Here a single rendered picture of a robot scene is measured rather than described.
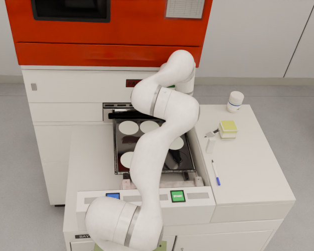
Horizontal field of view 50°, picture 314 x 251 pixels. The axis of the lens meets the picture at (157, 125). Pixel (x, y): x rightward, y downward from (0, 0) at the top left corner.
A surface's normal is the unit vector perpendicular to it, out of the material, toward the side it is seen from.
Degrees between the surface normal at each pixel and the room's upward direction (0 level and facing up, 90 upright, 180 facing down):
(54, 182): 90
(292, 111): 0
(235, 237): 90
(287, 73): 90
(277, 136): 0
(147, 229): 35
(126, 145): 0
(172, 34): 91
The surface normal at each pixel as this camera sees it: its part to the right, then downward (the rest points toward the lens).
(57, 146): 0.12, 0.69
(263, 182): 0.10, -0.73
